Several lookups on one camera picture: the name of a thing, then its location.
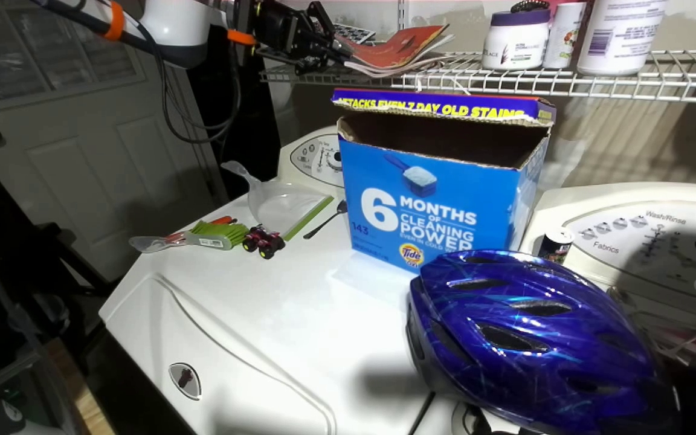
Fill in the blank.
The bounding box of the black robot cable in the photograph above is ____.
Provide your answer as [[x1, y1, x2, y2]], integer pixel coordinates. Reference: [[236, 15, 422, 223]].
[[152, 45, 246, 146]]

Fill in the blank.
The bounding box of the white wire shelf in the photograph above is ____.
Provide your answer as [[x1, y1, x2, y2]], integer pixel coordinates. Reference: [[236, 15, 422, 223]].
[[263, 50, 696, 104]]

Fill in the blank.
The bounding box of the white washing machine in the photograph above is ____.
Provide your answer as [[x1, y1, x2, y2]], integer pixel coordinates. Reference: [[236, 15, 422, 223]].
[[98, 127, 454, 435]]

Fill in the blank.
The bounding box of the orange blue detergent box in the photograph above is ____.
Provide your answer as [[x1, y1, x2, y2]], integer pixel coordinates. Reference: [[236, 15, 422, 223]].
[[332, 86, 555, 270]]

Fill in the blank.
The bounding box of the pink topped small bottle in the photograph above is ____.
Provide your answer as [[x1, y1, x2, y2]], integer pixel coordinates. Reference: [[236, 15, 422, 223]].
[[544, 0, 587, 69]]

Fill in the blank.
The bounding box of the green toy block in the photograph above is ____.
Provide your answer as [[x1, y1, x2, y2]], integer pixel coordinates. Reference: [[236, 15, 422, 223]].
[[192, 223, 250, 249]]

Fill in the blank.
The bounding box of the white jar purple lid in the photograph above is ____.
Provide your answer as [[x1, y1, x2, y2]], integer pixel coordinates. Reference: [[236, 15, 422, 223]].
[[480, 6, 550, 69]]

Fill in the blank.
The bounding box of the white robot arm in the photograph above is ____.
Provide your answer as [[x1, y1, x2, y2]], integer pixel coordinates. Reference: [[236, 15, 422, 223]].
[[33, 0, 351, 69]]

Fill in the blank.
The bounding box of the white dryer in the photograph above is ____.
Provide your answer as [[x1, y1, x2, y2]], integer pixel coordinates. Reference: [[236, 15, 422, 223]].
[[519, 182, 696, 365]]

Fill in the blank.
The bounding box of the blue bicycle helmet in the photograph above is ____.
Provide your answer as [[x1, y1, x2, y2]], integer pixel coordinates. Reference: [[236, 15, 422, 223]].
[[407, 252, 681, 435]]

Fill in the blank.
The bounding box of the small dark toy car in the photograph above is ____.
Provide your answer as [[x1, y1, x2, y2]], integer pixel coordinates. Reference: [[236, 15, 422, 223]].
[[242, 225, 286, 258]]

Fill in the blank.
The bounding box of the white bottle purple label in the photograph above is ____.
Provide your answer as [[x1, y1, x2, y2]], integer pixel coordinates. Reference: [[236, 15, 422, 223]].
[[577, 0, 666, 75]]

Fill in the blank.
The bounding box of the orange toy piece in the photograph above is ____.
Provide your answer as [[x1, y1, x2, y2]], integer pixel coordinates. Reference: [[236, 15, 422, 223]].
[[210, 214, 236, 227]]

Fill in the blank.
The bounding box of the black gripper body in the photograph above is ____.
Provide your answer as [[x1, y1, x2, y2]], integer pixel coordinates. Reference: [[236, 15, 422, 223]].
[[252, 0, 341, 62]]

